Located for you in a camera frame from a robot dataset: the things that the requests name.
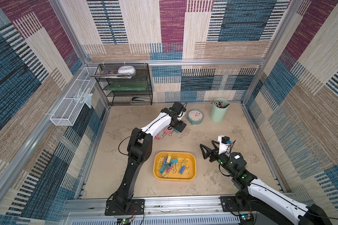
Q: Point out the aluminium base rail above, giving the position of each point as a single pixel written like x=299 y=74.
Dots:
x=179 y=210

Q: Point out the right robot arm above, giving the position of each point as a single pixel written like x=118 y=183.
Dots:
x=255 y=195

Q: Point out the yellow plastic storage box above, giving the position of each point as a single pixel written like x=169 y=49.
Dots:
x=184 y=159

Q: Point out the white wire mesh basket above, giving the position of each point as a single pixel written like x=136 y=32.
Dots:
x=71 y=105

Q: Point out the white round device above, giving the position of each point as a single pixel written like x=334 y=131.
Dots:
x=127 y=69

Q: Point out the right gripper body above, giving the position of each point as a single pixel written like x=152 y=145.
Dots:
x=212 y=154

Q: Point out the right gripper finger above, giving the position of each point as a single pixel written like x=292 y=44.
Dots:
x=208 y=153
x=215 y=144

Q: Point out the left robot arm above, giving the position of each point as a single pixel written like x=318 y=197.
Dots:
x=139 y=150

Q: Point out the pens in holder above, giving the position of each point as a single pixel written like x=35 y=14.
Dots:
x=219 y=104

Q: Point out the mint green pen holder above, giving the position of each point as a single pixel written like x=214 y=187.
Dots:
x=217 y=114

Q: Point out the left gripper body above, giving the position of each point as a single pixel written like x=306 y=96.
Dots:
x=176 y=123

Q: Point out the magazines on shelf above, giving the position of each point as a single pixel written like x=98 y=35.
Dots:
x=112 y=74

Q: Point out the mint green alarm clock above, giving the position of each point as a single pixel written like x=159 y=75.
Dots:
x=195 y=116

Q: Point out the light blue cloth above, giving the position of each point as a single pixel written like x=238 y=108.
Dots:
x=88 y=100

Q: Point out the black wire mesh shelf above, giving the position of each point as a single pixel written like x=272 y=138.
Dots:
x=122 y=92

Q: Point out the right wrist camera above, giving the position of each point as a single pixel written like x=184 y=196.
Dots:
x=224 y=144

